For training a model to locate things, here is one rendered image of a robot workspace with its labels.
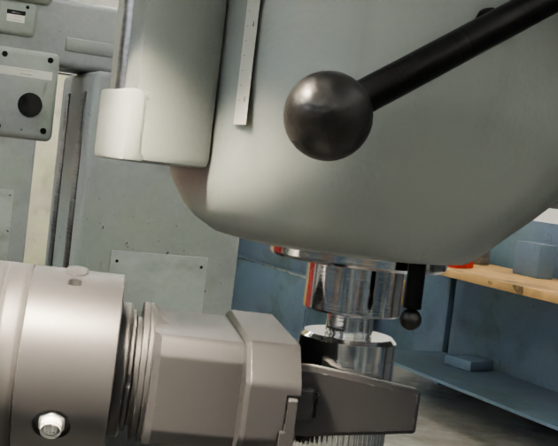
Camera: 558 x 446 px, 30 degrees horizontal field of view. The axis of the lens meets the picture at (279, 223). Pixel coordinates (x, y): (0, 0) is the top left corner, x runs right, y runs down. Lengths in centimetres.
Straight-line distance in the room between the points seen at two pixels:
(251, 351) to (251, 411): 3
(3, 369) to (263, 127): 15
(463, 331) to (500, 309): 42
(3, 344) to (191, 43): 15
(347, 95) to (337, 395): 18
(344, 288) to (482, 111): 11
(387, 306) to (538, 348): 624
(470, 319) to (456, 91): 685
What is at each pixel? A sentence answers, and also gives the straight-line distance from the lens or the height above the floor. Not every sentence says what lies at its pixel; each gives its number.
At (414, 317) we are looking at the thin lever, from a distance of 46.
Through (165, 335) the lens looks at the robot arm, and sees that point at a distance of 46.
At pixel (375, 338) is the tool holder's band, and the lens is 51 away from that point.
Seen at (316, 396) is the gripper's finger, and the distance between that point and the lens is 47.
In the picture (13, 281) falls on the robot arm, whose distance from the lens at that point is 48.
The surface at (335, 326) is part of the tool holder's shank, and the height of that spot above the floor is 127.
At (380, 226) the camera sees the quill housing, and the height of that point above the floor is 133.
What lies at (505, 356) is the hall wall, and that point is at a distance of 697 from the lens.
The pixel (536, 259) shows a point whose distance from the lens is 628.
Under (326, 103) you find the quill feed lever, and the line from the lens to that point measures 34.
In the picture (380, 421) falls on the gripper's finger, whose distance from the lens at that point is 49.
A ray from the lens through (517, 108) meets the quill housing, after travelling 43.
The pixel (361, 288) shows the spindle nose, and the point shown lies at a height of 129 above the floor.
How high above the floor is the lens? 134
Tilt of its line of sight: 3 degrees down
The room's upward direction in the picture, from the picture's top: 7 degrees clockwise
